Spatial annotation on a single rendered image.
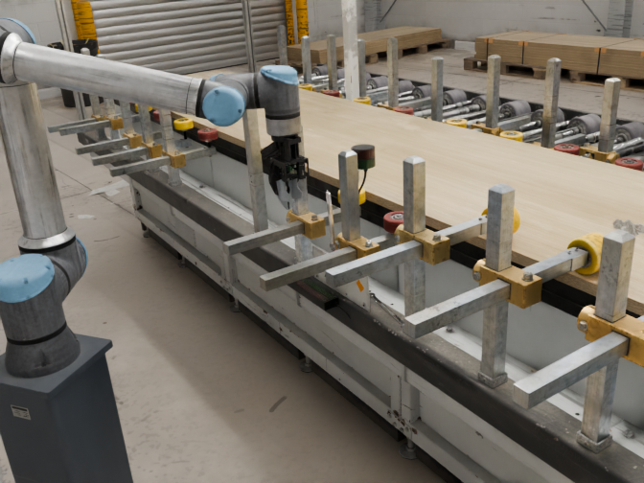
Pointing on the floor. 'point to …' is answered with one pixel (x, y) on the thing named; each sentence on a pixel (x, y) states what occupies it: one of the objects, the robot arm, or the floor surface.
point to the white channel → (350, 49)
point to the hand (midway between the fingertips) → (287, 204)
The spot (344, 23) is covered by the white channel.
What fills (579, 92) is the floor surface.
